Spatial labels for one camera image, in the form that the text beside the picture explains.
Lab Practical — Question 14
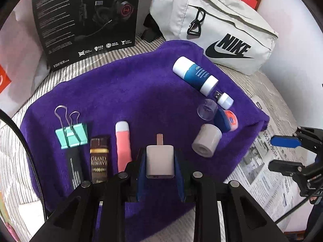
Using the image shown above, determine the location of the white USB charger plug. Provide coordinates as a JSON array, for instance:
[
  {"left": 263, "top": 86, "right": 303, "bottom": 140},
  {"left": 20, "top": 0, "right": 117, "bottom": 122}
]
[{"left": 146, "top": 133, "right": 175, "bottom": 179}]

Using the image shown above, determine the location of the white tape roll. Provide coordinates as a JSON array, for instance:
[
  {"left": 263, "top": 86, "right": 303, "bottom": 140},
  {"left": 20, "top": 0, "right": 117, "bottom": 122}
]
[{"left": 192, "top": 123, "right": 222, "bottom": 158}]

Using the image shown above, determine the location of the black gold Grand Reserve box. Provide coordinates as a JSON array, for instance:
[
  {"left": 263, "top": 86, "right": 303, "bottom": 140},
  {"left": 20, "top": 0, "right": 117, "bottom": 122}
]
[{"left": 90, "top": 136, "right": 109, "bottom": 184}]

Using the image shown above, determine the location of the pink tube white cap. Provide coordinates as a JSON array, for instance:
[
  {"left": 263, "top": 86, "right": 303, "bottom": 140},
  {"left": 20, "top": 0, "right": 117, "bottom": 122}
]
[{"left": 115, "top": 121, "right": 132, "bottom": 172}]

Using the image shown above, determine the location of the blue pink Vaseline jar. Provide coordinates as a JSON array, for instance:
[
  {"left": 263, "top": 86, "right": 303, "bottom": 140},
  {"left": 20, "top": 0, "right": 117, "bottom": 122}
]
[{"left": 214, "top": 109, "right": 238, "bottom": 133}]

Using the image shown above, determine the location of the clear plastic cap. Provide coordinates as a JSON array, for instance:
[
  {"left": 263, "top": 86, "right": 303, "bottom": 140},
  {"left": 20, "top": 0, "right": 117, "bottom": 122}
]
[{"left": 197, "top": 98, "right": 218, "bottom": 121}]

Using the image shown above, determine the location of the black slim box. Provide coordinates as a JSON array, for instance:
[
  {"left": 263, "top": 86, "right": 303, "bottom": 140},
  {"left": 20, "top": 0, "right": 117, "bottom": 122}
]
[{"left": 66, "top": 147, "right": 84, "bottom": 190}]

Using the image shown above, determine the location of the green binder clip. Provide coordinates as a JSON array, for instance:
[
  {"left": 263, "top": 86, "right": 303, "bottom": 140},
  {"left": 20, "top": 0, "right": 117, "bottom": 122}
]
[{"left": 54, "top": 105, "right": 88, "bottom": 149}]

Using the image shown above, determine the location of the blue white balm stick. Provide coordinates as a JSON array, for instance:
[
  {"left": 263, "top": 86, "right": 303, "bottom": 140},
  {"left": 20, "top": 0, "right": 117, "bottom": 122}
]
[{"left": 172, "top": 56, "right": 218, "bottom": 96}]

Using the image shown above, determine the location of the newspaper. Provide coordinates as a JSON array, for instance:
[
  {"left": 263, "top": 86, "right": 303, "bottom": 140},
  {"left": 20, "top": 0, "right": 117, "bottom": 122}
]
[{"left": 225, "top": 95, "right": 307, "bottom": 221}]

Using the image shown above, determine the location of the purple towel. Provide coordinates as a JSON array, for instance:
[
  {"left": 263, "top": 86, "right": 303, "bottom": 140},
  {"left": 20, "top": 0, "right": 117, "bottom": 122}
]
[{"left": 19, "top": 39, "right": 271, "bottom": 242}]

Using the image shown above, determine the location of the white Nike waist bag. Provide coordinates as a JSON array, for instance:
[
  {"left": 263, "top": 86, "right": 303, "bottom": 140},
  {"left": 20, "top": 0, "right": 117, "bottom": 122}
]
[{"left": 149, "top": 0, "right": 278, "bottom": 75}]

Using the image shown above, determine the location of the striped bed quilt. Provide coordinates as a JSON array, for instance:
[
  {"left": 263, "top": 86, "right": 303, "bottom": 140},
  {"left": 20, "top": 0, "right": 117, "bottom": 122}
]
[{"left": 1, "top": 37, "right": 297, "bottom": 241}]

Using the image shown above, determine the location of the black headset box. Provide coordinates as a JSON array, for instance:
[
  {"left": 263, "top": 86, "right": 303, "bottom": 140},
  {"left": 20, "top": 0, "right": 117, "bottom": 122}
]
[{"left": 32, "top": 0, "right": 138, "bottom": 72}]

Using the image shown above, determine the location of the white Miniso plastic bag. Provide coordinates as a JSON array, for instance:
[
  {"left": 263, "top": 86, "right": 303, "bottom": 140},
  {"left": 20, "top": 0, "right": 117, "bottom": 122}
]
[{"left": 1, "top": 0, "right": 49, "bottom": 117}]

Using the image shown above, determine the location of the black cable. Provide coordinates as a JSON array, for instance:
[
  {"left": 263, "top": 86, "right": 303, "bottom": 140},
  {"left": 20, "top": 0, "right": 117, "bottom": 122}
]
[{"left": 0, "top": 107, "right": 49, "bottom": 222}]

